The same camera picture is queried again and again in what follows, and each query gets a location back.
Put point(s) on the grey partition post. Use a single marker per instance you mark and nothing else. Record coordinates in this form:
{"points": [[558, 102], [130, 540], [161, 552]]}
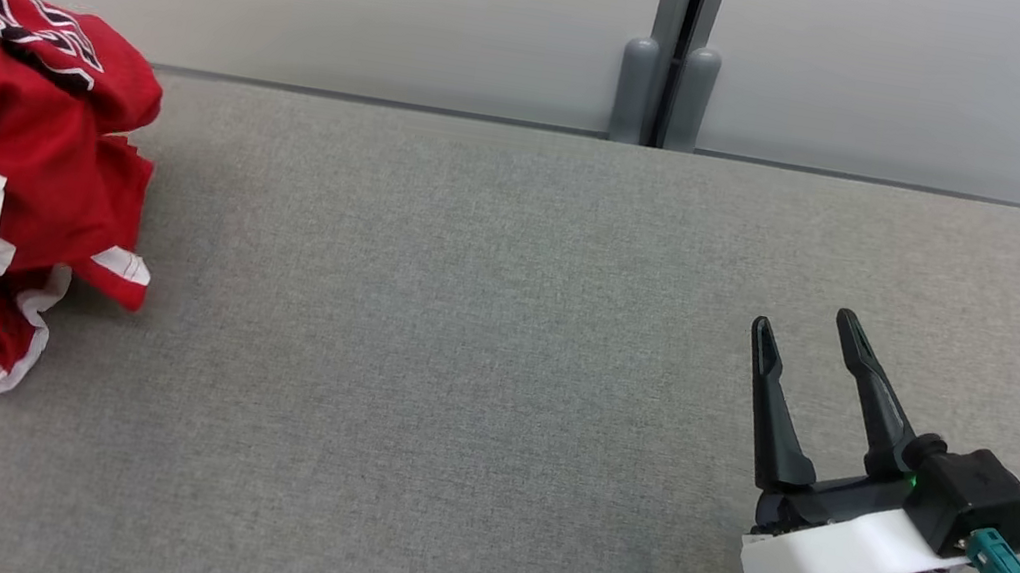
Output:
{"points": [[669, 68]]}

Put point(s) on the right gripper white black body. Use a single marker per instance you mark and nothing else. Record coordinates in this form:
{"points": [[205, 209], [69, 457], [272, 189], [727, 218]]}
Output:
{"points": [[834, 552]]}

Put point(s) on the red basketball jersey black lettering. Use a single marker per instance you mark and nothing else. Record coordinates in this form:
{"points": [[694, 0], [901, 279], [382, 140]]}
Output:
{"points": [[24, 22]]}

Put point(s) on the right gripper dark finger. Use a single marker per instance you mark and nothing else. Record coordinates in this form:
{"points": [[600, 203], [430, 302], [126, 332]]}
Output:
{"points": [[777, 428], [876, 407]]}

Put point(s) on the grey fabric padded surface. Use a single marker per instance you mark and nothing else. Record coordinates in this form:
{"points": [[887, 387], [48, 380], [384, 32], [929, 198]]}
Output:
{"points": [[457, 370]]}

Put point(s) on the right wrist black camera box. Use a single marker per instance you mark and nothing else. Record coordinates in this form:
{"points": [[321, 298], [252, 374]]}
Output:
{"points": [[974, 497]]}

